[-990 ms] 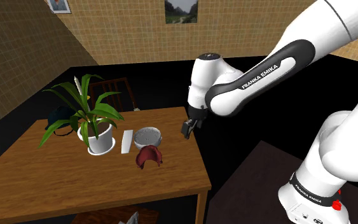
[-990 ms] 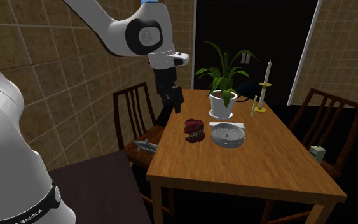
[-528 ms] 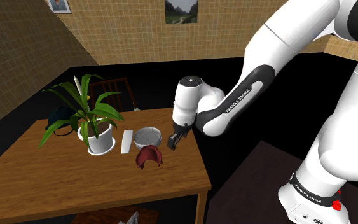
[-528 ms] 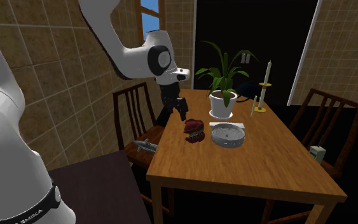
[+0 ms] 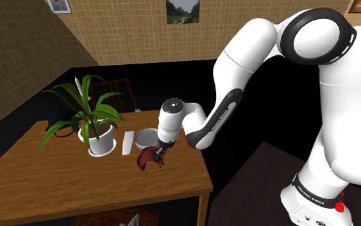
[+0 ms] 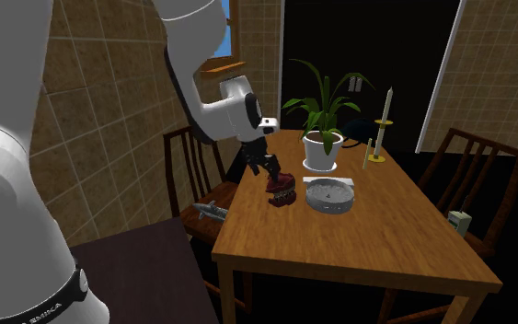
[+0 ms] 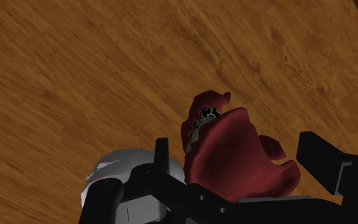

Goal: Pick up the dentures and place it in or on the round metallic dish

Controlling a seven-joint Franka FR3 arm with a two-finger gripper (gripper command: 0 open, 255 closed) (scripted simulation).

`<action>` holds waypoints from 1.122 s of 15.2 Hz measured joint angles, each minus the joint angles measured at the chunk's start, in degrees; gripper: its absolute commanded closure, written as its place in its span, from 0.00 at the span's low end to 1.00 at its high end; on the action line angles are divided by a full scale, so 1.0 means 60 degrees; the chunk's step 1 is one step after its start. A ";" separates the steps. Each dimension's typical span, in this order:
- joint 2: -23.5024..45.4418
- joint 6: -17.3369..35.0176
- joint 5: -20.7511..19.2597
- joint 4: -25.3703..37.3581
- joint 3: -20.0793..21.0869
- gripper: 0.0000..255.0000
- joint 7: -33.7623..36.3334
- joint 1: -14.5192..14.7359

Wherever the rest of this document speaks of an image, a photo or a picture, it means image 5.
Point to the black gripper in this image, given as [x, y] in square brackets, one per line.
[162, 151]

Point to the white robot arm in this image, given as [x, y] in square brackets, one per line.
[349, 103]

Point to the white speckled bowl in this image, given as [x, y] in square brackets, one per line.
[144, 137]

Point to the white flat remote control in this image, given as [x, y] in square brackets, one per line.
[128, 142]

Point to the green plant in white pot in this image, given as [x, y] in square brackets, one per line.
[100, 137]

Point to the dark wooden chair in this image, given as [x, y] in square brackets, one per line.
[117, 94]

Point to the dark robot stand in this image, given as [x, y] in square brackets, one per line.
[255, 194]

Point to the wooden table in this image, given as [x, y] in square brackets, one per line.
[58, 178]

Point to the landscape wall picture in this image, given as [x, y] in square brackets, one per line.
[182, 11]

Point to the portrait wall picture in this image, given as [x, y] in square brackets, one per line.
[59, 5]

